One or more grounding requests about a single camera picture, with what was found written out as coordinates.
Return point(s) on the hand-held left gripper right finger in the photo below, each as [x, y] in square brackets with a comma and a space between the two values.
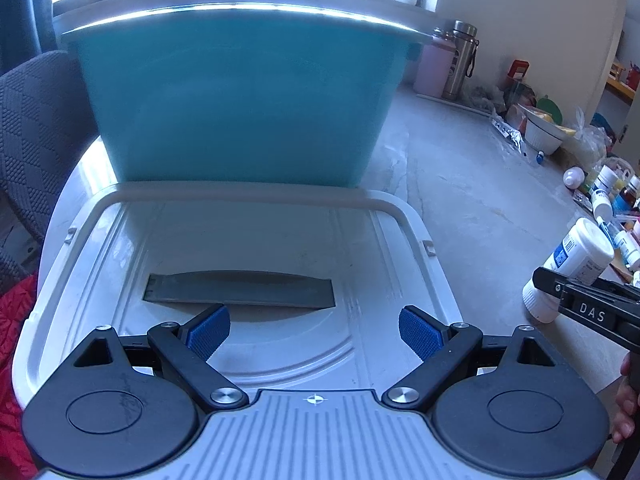
[417, 332]

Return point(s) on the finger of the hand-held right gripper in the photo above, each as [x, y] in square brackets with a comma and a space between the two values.
[590, 305]

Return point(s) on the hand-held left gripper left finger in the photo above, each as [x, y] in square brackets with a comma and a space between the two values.
[210, 332]

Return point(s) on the white medicine bottle blue label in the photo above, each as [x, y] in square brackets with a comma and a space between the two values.
[575, 255]

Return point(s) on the person's right hand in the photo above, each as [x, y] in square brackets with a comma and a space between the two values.
[627, 415]

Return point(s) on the white storage box lid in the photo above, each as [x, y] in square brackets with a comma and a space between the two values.
[240, 245]

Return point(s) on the brown glass bottle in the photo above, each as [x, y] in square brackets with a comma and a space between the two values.
[629, 194]

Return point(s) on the small white bottle green label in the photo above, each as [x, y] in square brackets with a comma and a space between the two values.
[605, 182]

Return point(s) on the white egg-shaped ball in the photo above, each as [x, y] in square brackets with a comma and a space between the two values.
[573, 177]

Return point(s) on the small blue-capped vial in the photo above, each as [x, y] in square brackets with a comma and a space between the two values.
[540, 157]

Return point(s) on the clear plastic bag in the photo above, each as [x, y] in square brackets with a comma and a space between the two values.
[590, 140]

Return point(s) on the white ceramic bowl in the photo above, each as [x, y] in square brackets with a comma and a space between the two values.
[542, 132]

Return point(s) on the foil blister pack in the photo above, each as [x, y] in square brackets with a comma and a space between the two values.
[507, 132]

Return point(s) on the green round lid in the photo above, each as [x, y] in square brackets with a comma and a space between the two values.
[550, 109]

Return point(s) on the red cloth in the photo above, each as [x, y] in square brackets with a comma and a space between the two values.
[12, 385]

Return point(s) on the wooden shelf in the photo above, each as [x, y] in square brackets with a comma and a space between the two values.
[625, 82]

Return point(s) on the teal plastic tub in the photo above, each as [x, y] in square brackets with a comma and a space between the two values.
[240, 105]

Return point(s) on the red box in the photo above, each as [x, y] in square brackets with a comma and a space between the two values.
[518, 70]

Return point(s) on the grey fabric chair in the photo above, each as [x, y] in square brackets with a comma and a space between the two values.
[40, 150]

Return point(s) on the pink water bottle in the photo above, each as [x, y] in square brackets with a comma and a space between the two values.
[434, 67]

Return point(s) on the stainless steel thermos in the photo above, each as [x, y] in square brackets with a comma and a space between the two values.
[460, 60]

